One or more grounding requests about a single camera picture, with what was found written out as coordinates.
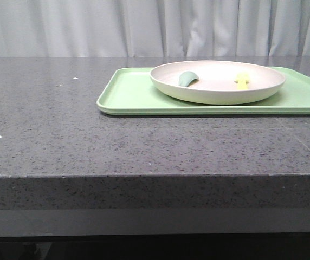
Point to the cream round plate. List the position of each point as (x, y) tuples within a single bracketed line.
[(216, 84)]

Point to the yellow plastic fork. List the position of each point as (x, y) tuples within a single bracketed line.
[(242, 79)]

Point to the light green plastic tray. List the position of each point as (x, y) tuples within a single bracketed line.
[(130, 91)]

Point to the dark green spoon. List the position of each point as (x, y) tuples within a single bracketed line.
[(186, 78)]

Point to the white curtain backdrop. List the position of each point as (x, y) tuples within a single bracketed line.
[(154, 28)]

